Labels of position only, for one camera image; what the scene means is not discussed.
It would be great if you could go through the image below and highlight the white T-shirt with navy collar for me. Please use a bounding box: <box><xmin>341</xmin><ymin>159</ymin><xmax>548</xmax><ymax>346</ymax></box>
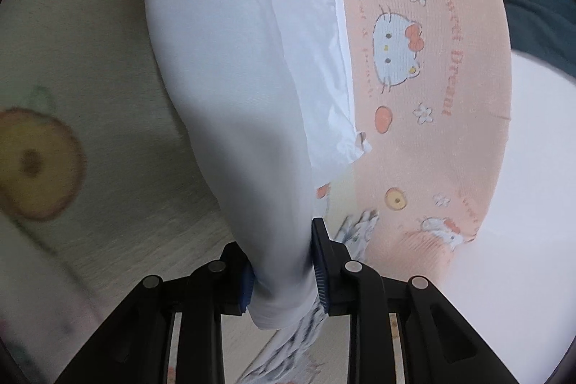
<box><xmin>144</xmin><ymin>0</ymin><xmax>374</xmax><ymax>331</ymax></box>

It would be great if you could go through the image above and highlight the light blue printed garment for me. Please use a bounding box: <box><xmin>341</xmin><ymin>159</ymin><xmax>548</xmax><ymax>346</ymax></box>
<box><xmin>240</xmin><ymin>208</ymin><xmax>379</xmax><ymax>384</ymax></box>

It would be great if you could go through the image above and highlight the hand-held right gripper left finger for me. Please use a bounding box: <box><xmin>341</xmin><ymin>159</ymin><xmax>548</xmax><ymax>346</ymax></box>
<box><xmin>58</xmin><ymin>242</ymin><xmax>256</xmax><ymax>384</ymax></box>

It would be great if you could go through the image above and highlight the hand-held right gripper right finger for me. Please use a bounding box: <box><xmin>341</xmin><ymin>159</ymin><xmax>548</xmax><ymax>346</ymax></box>
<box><xmin>311</xmin><ymin>217</ymin><xmax>518</xmax><ymax>384</ymax></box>

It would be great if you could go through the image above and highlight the pink cat print blanket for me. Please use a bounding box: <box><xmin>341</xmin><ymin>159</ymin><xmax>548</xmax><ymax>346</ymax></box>
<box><xmin>310</xmin><ymin>0</ymin><xmax>514</xmax><ymax>277</ymax></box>

